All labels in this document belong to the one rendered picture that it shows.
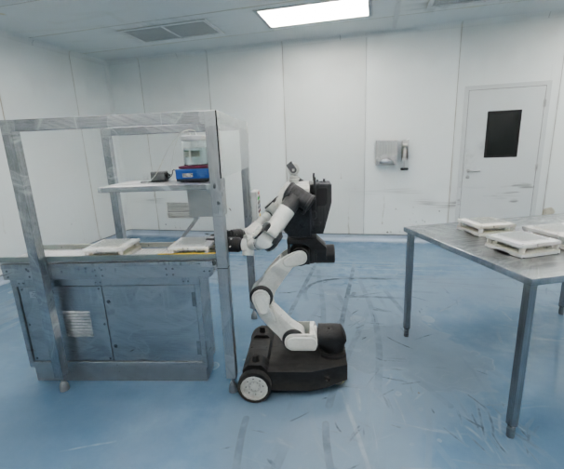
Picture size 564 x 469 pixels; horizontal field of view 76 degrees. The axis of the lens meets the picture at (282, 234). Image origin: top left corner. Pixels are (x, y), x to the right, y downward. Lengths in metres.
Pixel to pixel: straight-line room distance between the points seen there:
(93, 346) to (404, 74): 4.81
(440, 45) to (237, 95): 2.87
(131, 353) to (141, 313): 0.30
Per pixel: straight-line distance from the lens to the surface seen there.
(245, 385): 2.32
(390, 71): 5.59
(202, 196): 2.28
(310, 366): 2.33
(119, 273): 2.36
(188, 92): 6.27
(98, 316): 2.61
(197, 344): 2.44
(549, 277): 1.99
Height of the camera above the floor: 1.47
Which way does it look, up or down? 14 degrees down
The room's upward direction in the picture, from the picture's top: 2 degrees counter-clockwise
